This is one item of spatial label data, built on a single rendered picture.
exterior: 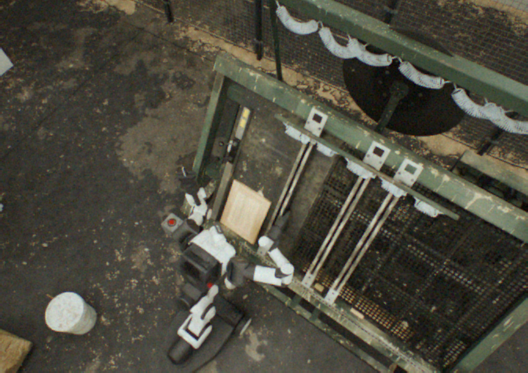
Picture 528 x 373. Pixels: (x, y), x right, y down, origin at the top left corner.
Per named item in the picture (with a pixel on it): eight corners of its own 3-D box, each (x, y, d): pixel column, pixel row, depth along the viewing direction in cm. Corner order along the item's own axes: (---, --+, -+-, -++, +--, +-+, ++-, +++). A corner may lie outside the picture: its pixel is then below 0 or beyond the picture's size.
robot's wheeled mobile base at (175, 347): (201, 385, 327) (195, 383, 298) (154, 345, 342) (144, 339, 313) (248, 319, 353) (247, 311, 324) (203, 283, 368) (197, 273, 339)
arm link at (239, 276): (252, 287, 240) (229, 282, 241) (254, 280, 249) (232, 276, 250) (255, 268, 238) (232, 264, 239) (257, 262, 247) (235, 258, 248)
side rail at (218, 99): (192, 195, 321) (184, 200, 312) (227, 65, 261) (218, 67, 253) (199, 199, 319) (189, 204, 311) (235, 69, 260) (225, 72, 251)
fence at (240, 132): (213, 214, 309) (210, 217, 306) (247, 105, 258) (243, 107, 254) (218, 218, 308) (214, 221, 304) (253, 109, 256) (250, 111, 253)
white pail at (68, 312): (56, 324, 353) (28, 314, 312) (80, 294, 365) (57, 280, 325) (82, 345, 345) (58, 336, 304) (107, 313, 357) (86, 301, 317)
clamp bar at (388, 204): (324, 291, 280) (310, 313, 261) (409, 151, 216) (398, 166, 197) (337, 300, 277) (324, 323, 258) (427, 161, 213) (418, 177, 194)
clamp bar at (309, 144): (259, 246, 296) (241, 263, 277) (319, 104, 232) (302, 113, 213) (270, 254, 293) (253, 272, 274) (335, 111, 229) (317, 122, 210)
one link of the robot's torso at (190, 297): (189, 316, 262) (192, 301, 251) (174, 304, 266) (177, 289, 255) (216, 287, 282) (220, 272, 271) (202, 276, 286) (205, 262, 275)
